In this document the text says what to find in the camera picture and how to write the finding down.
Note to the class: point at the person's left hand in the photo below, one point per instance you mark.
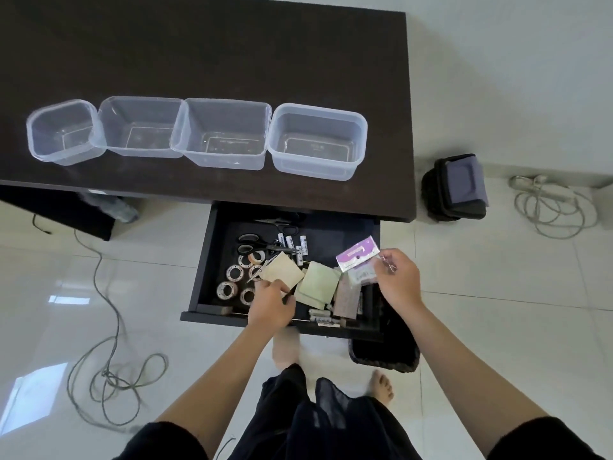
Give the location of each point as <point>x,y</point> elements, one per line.
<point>269,308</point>

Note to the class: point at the person's right hand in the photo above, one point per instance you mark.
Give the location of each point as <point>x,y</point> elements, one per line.
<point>404,282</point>

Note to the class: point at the person's right thumb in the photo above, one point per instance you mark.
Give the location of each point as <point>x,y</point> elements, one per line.
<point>384,277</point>

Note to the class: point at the person's left thumb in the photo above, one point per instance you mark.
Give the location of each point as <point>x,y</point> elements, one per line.
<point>289,304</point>

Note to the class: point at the small metal pin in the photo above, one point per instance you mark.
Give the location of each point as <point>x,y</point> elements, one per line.
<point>389,266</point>

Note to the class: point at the beige note pad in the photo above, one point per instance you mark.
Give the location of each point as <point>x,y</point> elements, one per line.
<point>282,273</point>

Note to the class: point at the purple label plastic packet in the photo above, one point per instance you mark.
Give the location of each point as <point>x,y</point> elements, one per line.
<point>357,253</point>

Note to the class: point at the person's right forearm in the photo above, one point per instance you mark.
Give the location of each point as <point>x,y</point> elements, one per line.
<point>459,368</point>

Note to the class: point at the person's left forearm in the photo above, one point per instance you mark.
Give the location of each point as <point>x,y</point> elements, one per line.
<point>215,378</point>

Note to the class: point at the green note pad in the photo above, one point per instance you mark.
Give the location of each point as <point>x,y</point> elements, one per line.
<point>317,282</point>

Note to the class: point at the brown paper packet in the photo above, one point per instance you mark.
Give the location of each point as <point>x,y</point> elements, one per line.
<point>347,301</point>

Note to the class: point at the small gold scissors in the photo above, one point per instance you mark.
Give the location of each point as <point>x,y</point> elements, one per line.
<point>257,272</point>

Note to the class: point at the person's left foot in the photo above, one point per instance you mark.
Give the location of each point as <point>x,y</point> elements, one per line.
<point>286,352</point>

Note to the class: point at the person's foot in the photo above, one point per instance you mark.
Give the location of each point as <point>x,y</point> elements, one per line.
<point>381,385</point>
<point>286,352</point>

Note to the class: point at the group of tape rolls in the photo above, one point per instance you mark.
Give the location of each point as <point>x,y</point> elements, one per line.
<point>235,277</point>

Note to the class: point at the group of white batteries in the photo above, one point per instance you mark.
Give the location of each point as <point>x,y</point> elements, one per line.
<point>299,244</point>

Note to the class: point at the black waste basket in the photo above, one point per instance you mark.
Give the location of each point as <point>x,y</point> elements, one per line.
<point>388,342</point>

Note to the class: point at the dark wooden drawer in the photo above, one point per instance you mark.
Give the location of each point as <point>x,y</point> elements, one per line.
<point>225,225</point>

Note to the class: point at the person's right foot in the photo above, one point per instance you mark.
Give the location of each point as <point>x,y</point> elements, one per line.
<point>381,385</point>

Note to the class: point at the black bag with purple cloth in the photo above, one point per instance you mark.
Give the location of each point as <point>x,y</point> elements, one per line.
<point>457,189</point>

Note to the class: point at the black trousers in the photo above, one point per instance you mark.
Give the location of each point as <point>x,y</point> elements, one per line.
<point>325,421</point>

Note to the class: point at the black left sleeve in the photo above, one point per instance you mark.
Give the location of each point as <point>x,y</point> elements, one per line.
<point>163,443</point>

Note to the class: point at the black sleeve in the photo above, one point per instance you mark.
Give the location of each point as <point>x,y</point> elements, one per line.
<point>163,443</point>
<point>546,440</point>

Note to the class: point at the clear plastic bag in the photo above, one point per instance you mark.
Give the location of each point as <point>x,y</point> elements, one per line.
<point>115,205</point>

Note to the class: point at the black right sleeve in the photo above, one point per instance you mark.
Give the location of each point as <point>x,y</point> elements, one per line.
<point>546,440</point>

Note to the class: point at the small square clear plastic container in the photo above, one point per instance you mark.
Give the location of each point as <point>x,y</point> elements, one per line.
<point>62,134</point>

